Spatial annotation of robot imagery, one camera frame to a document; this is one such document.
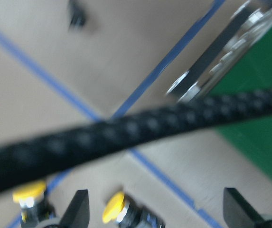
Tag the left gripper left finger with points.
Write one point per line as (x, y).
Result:
(77, 214)

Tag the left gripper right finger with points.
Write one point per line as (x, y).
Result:
(237, 212)

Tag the yellow push button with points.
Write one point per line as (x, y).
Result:
(34, 204)
(123, 211)

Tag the green conveyor belt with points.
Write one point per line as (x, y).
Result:
(237, 68)

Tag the black rocker switch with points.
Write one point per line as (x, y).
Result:
(77, 14)

